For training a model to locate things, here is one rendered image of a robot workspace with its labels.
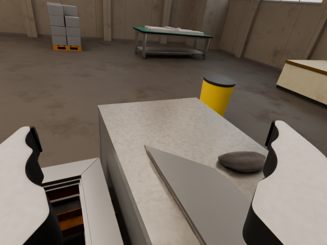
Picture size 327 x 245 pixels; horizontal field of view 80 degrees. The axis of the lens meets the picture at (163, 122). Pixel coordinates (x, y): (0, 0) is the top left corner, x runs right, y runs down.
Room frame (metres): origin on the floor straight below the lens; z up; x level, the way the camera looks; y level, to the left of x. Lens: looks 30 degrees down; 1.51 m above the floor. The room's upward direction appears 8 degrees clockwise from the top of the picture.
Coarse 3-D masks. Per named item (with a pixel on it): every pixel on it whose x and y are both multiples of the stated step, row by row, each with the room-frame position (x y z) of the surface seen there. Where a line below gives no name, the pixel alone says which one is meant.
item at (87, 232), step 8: (80, 176) 0.58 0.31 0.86; (48, 184) 0.52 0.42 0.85; (56, 184) 0.53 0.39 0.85; (64, 184) 0.54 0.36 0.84; (72, 184) 0.55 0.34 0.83; (80, 184) 0.54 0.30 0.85; (48, 192) 0.50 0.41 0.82; (80, 192) 0.52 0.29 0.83; (88, 224) 0.39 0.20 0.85; (88, 232) 0.36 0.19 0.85; (88, 240) 0.34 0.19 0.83
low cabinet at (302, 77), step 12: (288, 60) 5.33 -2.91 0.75; (300, 60) 5.62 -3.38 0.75; (312, 60) 5.96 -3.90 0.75; (324, 60) 6.33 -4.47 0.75; (288, 72) 5.25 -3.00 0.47; (300, 72) 5.02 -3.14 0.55; (312, 72) 4.80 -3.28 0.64; (324, 72) 4.58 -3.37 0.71; (276, 84) 5.39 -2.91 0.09; (288, 84) 5.14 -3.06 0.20; (300, 84) 4.91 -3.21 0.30; (312, 84) 4.70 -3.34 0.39; (324, 84) 4.51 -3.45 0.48; (300, 96) 4.82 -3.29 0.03; (312, 96) 4.59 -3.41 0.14; (324, 96) 4.41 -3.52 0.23
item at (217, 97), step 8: (208, 80) 2.66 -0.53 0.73; (216, 80) 2.71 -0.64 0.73; (224, 80) 2.77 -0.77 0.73; (232, 80) 2.83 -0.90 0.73; (208, 88) 2.64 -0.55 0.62; (216, 88) 2.58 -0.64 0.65; (224, 88) 2.58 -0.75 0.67; (232, 88) 2.65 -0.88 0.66; (200, 96) 2.77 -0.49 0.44; (208, 96) 2.62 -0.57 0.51; (216, 96) 2.58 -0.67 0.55; (224, 96) 2.59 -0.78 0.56; (208, 104) 2.61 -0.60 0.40; (216, 104) 2.58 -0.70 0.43; (224, 104) 2.62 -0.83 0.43
